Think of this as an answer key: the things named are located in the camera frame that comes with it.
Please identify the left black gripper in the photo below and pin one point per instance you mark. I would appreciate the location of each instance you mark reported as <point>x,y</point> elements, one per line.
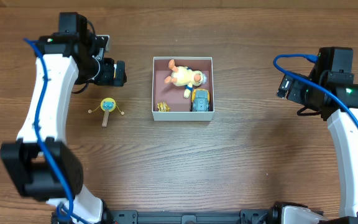
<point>119,72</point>

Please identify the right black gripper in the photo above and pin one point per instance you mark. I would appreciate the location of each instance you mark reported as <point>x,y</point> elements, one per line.
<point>284,86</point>

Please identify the wooden cat rattle drum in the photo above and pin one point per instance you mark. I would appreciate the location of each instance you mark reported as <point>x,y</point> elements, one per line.
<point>107,105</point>

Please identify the golden round wheel toy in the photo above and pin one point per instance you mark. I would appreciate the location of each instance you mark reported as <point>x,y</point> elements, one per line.
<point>163,107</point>

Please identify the cream plush pig toy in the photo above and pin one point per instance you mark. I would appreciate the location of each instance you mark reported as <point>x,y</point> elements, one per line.
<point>186,77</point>

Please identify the yellow grey toy truck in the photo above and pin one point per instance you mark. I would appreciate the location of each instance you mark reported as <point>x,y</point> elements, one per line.
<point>200,100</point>

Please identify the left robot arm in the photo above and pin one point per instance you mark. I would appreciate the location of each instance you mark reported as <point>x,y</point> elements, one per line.
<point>39,162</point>

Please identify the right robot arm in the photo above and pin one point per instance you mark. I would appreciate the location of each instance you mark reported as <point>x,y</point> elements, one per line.
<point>328,91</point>

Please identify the white box with pink interior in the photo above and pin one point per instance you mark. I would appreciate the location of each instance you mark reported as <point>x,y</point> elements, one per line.
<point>180,107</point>

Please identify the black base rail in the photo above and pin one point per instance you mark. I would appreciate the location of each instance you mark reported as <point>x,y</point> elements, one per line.
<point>241,217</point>

